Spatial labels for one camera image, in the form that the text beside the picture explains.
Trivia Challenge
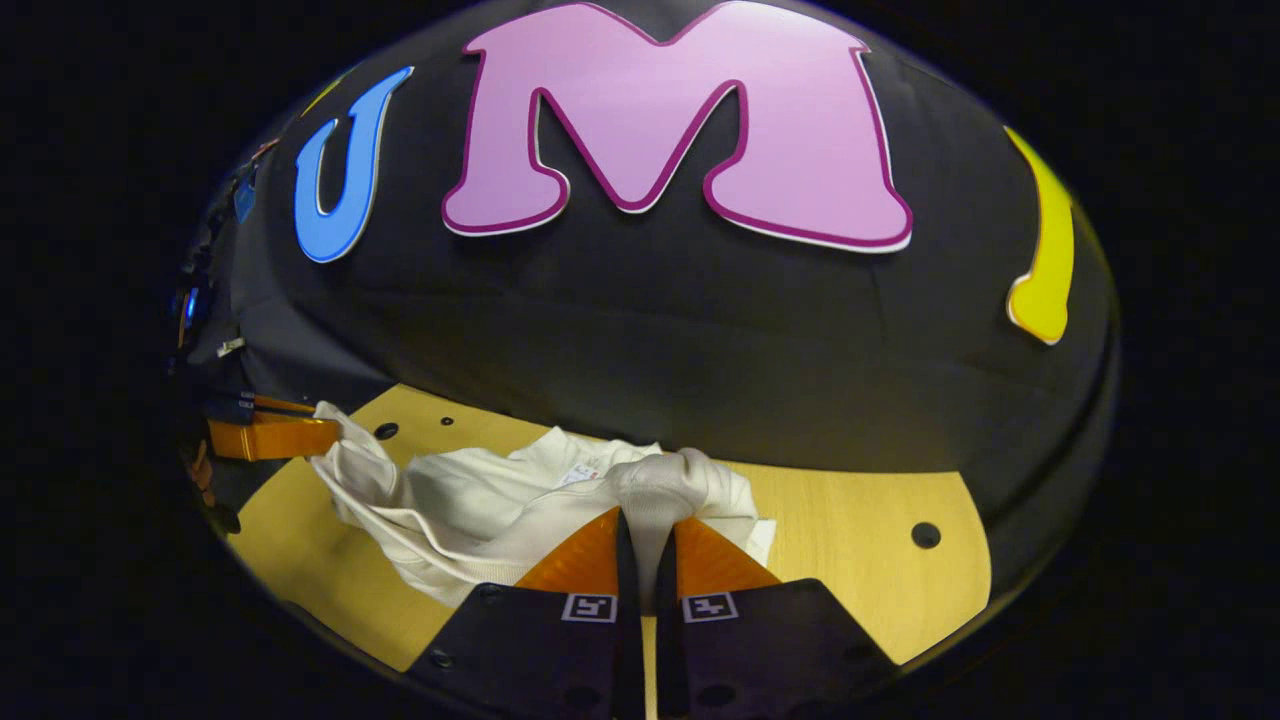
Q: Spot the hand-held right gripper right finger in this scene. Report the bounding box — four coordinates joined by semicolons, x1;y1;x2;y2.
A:
655;515;901;720

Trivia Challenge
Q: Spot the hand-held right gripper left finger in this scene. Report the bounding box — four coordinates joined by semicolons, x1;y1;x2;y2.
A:
405;505;646;720

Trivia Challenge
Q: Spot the white sweatshirt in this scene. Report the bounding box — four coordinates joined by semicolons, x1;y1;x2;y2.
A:
310;402;779;609

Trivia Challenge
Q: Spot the black backdrop cloth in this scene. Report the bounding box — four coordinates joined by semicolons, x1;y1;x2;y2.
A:
170;0;1121;621

